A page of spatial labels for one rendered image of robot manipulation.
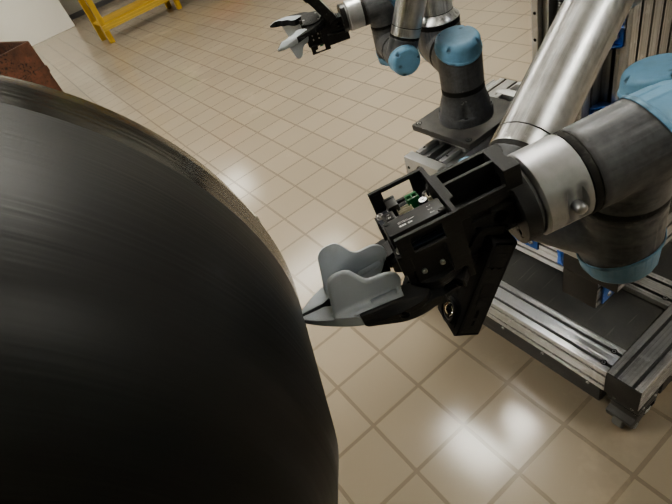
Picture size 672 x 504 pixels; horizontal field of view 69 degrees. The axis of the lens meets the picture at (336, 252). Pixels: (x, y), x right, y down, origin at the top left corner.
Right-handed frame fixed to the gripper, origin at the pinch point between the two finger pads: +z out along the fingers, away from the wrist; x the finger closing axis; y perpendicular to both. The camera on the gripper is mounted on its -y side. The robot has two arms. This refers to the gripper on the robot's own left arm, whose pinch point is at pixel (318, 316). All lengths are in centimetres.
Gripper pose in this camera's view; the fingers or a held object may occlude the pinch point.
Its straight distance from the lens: 44.5
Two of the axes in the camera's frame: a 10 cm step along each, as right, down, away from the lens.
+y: -3.8, -6.7, -6.4
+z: -8.9, 4.4, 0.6
